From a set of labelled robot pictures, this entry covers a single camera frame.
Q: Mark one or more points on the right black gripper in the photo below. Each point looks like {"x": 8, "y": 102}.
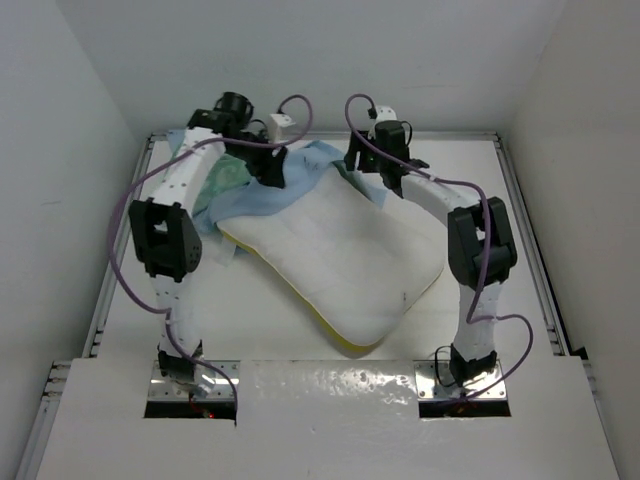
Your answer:
{"x": 351, "y": 157}

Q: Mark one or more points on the white front cover board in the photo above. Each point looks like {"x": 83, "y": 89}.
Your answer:
{"x": 328, "y": 420}

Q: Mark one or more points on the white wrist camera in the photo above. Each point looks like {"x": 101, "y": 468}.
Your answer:
{"x": 378, "y": 114}
{"x": 276, "y": 124}

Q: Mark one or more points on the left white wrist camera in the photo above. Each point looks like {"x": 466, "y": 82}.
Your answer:
{"x": 276, "y": 124}

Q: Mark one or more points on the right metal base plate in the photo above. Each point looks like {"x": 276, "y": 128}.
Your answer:
{"x": 434, "y": 382}

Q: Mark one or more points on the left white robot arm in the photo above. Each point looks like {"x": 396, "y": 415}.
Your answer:
{"x": 165, "y": 237}

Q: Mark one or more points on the metal base plate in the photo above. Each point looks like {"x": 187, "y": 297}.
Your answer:
{"x": 434, "y": 382}
{"x": 205, "y": 386}

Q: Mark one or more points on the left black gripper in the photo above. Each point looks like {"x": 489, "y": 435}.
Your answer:
{"x": 270, "y": 167}

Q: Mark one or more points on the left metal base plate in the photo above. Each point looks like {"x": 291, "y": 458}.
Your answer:
{"x": 205, "y": 386}

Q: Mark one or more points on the white yellow pillow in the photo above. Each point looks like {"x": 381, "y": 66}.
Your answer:
{"x": 359, "y": 268}

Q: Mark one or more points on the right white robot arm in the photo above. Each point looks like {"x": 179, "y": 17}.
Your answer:
{"x": 481, "y": 249}

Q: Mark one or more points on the aluminium table frame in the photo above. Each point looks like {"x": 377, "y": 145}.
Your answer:
{"x": 247, "y": 314}

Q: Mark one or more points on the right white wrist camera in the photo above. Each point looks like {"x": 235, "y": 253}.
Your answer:
{"x": 378, "y": 114}

